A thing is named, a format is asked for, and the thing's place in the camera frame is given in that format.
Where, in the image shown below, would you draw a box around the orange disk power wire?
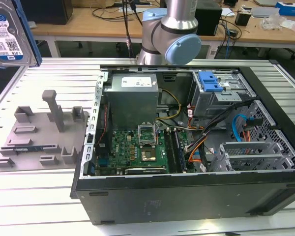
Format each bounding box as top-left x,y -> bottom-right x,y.
239,118 -> 261,143

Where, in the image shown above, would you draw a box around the black graphics card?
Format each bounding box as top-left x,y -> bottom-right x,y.
124,167 -> 168,176

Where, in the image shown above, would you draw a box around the green motherboard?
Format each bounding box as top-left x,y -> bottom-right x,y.
95,127 -> 196,177

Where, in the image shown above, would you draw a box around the clear plastic packaging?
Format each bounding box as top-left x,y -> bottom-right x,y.
260,13 -> 295,34

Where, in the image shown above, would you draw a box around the metal socket cover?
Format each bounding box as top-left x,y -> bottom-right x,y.
137,122 -> 158,148

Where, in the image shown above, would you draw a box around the metal optical drive cage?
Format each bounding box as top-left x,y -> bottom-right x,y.
190,71 -> 256,119

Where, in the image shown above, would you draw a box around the black cable bundle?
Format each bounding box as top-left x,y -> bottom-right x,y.
185,102 -> 249,152

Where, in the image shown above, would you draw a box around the large black box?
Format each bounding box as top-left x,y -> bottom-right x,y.
21,0 -> 74,25

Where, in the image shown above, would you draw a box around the grey parts rack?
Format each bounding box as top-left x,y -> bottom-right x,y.
0,89 -> 89,174

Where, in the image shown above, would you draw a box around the yellow power wire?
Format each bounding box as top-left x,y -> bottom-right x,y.
156,89 -> 182,121

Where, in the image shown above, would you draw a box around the black open PC case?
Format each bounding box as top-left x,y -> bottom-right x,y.
70,59 -> 295,226

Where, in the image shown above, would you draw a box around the blue drive latch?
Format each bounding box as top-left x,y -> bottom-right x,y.
198,70 -> 223,93

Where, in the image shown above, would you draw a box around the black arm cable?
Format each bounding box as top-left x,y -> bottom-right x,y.
122,0 -> 144,59

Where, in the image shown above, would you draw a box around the blue data wire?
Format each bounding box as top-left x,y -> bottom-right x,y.
232,113 -> 249,143

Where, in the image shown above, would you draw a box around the orange data wire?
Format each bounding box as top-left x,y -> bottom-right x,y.
188,144 -> 205,164

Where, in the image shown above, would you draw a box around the CPU socket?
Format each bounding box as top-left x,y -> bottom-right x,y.
140,147 -> 157,163

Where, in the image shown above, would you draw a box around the hard disk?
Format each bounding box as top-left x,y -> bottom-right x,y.
0,0 -> 42,68

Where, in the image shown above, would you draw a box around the RAM stick with blue label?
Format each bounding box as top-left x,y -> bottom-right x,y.
13,147 -> 44,152

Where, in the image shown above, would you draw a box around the blue cardboard box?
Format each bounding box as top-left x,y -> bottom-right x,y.
275,1 -> 295,17

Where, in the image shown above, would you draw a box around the black RAM slot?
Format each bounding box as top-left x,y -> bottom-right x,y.
165,129 -> 179,173
174,130 -> 189,173

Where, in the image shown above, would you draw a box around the wire locking lever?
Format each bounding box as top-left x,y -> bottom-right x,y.
156,120 -> 163,150

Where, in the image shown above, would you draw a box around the small black box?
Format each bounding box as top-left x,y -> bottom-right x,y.
235,11 -> 252,26

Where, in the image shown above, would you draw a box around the grey flat box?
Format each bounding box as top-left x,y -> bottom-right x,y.
250,6 -> 281,18

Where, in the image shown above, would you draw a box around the grey power supply unit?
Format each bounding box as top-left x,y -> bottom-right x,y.
103,73 -> 159,130

